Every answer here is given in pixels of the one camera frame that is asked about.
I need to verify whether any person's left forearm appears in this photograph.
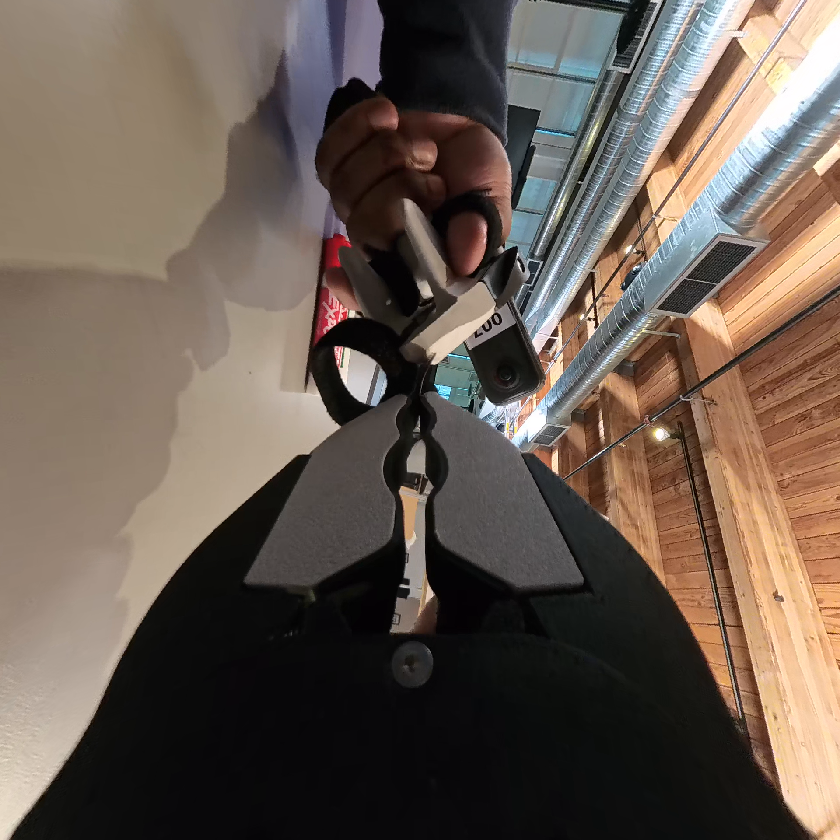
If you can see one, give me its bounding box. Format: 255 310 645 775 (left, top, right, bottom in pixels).
376 0 521 143

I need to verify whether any black velcro strap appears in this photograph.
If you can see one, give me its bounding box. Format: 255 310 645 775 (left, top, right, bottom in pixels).
309 319 437 434

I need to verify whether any silver air duct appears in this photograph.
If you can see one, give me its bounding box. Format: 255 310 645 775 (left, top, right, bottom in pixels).
479 0 840 454

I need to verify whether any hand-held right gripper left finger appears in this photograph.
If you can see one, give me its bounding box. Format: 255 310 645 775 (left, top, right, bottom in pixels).
247 394 410 594

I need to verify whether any person's left hand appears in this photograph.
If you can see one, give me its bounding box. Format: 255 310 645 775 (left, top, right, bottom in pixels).
315 103 515 273

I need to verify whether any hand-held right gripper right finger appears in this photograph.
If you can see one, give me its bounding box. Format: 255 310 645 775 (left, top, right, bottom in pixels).
423 392 586 594

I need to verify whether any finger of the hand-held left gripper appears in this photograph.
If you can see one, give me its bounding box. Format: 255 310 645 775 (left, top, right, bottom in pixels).
394 197 526 366
339 243 416 332

